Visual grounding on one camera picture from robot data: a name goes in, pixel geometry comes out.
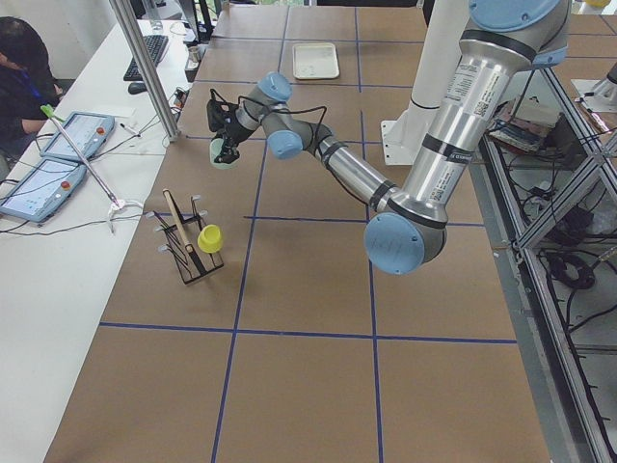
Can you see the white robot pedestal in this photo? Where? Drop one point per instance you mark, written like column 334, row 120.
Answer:
column 440, row 56

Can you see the black wire cup rack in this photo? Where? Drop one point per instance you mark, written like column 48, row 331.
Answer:
column 181, row 232

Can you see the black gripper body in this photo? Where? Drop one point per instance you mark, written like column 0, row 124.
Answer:
column 231, row 131

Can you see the stack of books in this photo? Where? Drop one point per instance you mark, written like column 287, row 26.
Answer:
column 523, row 124

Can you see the aluminium frame post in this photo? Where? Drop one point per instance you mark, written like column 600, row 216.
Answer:
column 133, row 34

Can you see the upper teach pendant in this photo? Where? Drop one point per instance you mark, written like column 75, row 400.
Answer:
column 88, row 131

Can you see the pale green cup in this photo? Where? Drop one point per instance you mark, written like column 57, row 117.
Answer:
column 214, row 148

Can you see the lower teach pendant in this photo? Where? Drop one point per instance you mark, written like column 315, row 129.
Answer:
column 44, row 190

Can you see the black marker pen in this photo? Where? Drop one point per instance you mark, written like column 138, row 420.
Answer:
column 133, row 132

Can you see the cream bear tray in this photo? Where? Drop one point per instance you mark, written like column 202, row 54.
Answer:
column 315, row 61

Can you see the steel cup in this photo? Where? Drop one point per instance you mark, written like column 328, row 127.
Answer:
column 194, row 55

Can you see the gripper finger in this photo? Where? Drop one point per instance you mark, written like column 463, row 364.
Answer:
column 227, row 156

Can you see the teach pendant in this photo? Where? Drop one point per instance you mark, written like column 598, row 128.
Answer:
column 88, row 131
column 44, row 190

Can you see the seated person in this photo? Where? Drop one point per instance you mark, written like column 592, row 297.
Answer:
column 27, row 84

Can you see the computer mouse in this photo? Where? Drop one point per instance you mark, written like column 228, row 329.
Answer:
column 136, row 87

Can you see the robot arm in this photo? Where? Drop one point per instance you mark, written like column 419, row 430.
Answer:
column 408, row 227

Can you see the metal rod with clip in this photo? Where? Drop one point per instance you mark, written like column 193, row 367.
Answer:
column 117, row 205

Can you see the yellow cup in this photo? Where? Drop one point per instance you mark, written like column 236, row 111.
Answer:
column 210, row 239

